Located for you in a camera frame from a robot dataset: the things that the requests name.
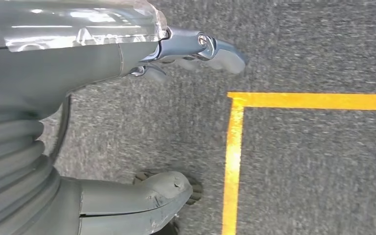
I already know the black robot foot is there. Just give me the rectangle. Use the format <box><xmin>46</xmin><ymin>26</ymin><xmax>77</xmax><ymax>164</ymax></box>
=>
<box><xmin>132</xmin><ymin>170</ymin><xmax>205</xmax><ymax>207</ymax></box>

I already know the yellow floor tape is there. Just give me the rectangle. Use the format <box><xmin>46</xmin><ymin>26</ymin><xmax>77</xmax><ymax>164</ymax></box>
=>
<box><xmin>222</xmin><ymin>92</ymin><xmax>376</xmax><ymax>235</ymax></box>

